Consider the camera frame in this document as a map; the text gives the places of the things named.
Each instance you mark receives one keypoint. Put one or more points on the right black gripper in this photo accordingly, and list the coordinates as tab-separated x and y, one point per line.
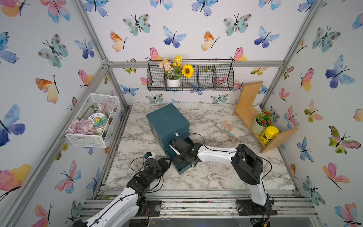
179	161

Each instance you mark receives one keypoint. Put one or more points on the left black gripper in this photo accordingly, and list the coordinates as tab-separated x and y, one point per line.
164	165

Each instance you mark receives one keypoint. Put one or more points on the teal bottom drawer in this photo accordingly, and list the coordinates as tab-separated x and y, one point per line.
171	154

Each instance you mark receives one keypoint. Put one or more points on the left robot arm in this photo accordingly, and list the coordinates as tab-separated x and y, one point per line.
131	200

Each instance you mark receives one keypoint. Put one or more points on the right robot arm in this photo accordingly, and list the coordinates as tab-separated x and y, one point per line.
245	162

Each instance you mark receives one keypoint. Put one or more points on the teal drawer cabinet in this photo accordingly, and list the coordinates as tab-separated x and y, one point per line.
168	124

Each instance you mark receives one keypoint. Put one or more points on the wooden zigzag shelf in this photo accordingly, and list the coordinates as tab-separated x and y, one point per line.
247	113

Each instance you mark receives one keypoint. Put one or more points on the round green tin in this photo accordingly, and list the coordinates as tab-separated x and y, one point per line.
98	120

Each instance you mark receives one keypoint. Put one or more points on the green pot red flowers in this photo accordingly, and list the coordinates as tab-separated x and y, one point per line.
262	121

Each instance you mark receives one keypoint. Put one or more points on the pink artificial flowers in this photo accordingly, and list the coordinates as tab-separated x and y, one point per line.
81	126

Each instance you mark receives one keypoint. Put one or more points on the yellow canister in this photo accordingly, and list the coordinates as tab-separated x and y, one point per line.
269	134

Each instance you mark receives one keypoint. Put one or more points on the white pot with flowers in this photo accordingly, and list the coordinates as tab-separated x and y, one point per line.
175	70

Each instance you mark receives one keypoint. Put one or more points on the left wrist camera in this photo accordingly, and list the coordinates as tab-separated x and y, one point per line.
149	155

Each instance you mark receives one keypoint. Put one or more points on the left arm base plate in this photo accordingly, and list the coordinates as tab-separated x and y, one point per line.
149	208

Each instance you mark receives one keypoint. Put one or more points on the white wire wall basket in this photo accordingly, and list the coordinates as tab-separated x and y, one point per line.
96	103

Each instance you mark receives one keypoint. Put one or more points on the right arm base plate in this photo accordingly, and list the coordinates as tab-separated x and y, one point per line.
249	208

